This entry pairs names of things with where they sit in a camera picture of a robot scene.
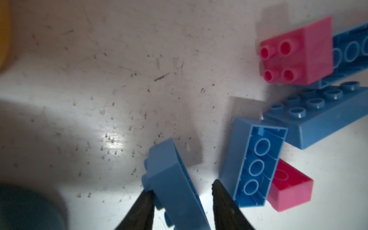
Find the blue lego brick front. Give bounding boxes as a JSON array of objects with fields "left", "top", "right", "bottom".
[{"left": 141, "top": 138, "right": 210, "bottom": 230}]

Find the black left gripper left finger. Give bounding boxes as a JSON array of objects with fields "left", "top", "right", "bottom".
[{"left": 116, "top": 190, "right": 155, "bottom": 230}]

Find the pink lego brick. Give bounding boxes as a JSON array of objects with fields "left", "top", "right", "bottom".
[
  {"left": 267, "top": 159, "right": 314, "bottom": 212},
  {"left": 259, "top": 16, "right": 334, "bottom": 85}
]

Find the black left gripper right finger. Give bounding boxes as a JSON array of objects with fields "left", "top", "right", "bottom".
[{"left": 212, "top": 179, "right": 254, "bottom": 230}]

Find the near yellow plastic bin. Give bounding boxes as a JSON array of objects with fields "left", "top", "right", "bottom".
[{"left": 0, "top": 0, "right": 12, "bottom": 71}]

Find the blue lego brick large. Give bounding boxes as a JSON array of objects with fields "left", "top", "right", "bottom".
[{"left": 219, "top": 117, "right": 288, "bottom": 208}]

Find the pink lego brick front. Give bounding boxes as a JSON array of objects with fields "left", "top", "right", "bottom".
[{"left": 267, "top": 159, "right": 314, "bottom": 212}]

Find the dark teal plastic bin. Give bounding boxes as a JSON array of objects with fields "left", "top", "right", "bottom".
[{"left": 1, "top": 183, "right": 67, "bottom": 230}]

